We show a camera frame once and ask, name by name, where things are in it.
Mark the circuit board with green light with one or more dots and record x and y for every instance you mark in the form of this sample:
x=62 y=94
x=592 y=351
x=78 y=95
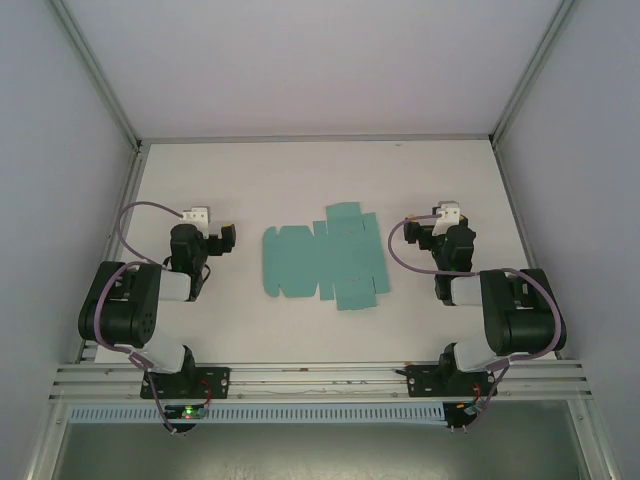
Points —
x=187 y=412

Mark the aluminium mounting rail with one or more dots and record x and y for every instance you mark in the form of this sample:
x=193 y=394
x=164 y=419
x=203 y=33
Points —
x=320 y=380

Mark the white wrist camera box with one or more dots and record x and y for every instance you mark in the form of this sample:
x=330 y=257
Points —
x=197 y=215
x=447 y=215

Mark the aluminium table side rail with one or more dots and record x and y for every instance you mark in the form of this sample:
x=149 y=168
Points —
x=120 y=235
x=520 y=235

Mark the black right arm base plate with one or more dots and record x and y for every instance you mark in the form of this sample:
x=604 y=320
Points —
x=422 y=382

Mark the aluminium frame post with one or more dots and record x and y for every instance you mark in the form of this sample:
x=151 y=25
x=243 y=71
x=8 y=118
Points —
x=535 y=70
x=95 y=70

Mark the small circuit board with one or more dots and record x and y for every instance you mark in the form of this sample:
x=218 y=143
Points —
x=471 y=409

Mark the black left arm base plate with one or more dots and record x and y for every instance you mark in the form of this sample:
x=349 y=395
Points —
x=220 y=382

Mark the teal paper box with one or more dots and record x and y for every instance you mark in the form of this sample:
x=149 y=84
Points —
x=300 y=260

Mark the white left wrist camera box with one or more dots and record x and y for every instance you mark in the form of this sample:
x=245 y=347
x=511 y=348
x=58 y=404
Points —
x=197 y=215

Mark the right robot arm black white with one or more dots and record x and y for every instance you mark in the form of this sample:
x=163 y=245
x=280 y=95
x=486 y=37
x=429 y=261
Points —
x=525 y=320

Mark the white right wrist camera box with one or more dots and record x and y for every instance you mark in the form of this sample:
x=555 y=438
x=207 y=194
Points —
x=447 y=215

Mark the aluminium frame leg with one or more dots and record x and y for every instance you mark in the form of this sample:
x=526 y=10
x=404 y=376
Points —
x=595 y=440
x=47 y=440

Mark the aluminium frame crossbar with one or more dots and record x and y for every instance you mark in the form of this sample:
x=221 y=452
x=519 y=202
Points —
x=315 y=138

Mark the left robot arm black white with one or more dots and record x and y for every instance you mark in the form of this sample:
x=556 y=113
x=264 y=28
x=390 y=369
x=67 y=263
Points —
x=120 y=310

